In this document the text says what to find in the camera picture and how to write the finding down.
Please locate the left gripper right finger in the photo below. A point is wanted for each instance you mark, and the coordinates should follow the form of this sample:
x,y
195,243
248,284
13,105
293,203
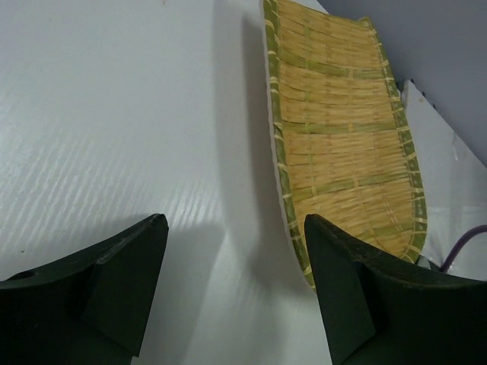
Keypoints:
x,y
378,309

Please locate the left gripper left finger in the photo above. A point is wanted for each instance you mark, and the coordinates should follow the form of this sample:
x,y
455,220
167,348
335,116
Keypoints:
x,y
90,307

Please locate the green edged bamboo tray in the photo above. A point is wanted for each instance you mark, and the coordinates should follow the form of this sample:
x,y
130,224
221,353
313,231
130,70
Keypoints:
x,y
341,143

